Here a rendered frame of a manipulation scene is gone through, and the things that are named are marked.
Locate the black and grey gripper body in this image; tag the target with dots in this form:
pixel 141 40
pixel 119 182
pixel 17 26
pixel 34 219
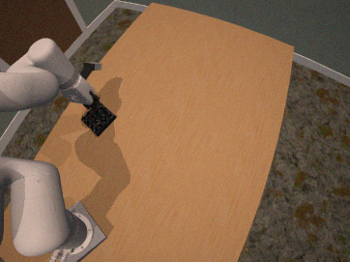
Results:
pixel 79 92

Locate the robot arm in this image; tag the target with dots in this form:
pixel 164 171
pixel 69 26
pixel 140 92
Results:
pixel 38 218

